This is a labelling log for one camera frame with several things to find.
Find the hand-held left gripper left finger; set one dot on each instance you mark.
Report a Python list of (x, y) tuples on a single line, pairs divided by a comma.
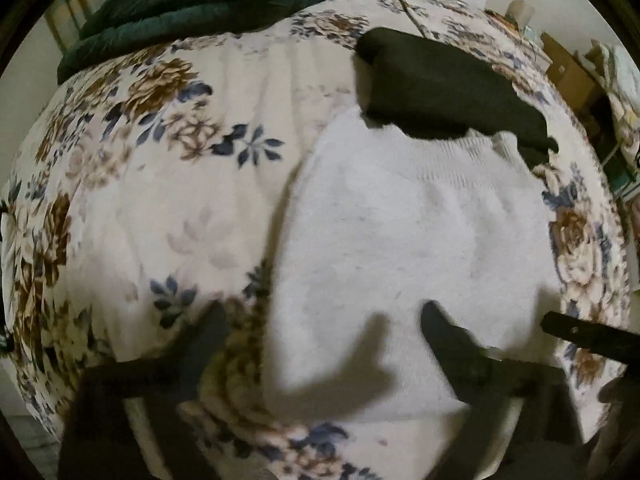
[(200, 360)]

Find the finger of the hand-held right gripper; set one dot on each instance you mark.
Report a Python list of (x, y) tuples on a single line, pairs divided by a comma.
[(590, 335)]

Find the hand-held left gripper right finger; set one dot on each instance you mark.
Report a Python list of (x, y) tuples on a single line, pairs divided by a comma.
[(452, 355)]

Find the white knit sweater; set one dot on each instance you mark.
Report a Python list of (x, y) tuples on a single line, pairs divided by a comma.
[(400, 270)]

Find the pile of clothes on chair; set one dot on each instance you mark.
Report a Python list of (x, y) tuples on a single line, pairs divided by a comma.
[(625, 105)]

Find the floral bed sheet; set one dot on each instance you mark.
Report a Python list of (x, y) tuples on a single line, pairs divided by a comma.
[(160, 185)]

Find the brown cardboard box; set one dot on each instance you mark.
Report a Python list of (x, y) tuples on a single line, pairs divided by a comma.
[(572, 72)]

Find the dark folded garment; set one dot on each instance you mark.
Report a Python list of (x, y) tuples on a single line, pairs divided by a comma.
[(445, 90)]

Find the white nightstand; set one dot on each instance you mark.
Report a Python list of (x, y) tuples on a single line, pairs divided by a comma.
[(520, 17)]

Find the dark green quilt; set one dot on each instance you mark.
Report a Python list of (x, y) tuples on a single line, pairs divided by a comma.
[(200, 0)]

